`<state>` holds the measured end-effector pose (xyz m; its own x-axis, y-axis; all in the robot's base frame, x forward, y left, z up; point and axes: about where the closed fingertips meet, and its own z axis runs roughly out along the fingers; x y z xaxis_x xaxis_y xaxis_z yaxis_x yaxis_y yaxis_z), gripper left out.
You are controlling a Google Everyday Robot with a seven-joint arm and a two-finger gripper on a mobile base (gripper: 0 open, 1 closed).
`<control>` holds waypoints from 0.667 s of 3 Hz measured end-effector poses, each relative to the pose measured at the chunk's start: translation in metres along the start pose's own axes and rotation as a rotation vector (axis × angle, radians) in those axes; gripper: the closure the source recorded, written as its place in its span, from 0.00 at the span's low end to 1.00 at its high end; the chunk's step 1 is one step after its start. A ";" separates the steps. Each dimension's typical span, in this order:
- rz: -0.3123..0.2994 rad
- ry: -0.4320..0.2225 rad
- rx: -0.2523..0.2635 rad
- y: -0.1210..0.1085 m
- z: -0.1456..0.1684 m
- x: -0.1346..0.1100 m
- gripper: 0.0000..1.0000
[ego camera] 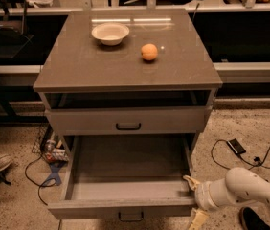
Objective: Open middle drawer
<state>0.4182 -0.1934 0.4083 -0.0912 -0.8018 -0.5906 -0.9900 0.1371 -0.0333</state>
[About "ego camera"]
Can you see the black chair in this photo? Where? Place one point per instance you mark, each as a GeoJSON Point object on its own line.
{"type": "Point", "coordinates": [13, 27]}

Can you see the grey drawer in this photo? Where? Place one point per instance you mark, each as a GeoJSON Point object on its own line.
{"type": "Point", "coordinates": [128, 177]}
{"type": "Point", "coordinates": [110, 121]}

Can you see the grey drawer cabinet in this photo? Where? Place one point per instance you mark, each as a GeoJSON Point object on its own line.
{"type": "Point", "coordinates": [82, 73]}

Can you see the grey top drawer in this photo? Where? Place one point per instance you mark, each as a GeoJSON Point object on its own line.
{"type": "Point", "coordinates": [110, 121]}

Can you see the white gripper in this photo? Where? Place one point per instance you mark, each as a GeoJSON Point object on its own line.
{"type": "Point", "coordinates": [203, 194]}

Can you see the wire basket with items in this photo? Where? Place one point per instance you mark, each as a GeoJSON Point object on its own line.
{"type": "Point", "coordinates": [49, 146]}

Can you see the grey sneaker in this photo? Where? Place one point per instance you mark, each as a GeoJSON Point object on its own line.
{"type": "Point", "coordinates": [5, 161]}

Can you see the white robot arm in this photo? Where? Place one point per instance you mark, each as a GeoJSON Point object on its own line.
{"type": "Point", "coordinates": [239, 187]}

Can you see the orange fruit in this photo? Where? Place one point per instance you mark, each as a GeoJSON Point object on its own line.
{"type": "Point", "coordinates": [149, 52]}

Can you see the black phone on floor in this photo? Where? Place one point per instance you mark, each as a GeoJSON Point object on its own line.
{"type": "Point", "coordinates": [236, 147]}

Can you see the black shoe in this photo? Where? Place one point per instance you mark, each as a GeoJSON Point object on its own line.
{"type": "Point", "coordinates": [250, 220]}

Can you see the white paper bowl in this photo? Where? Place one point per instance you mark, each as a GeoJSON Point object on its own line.
{"type": "Point", "coordinates": [110, 34]}

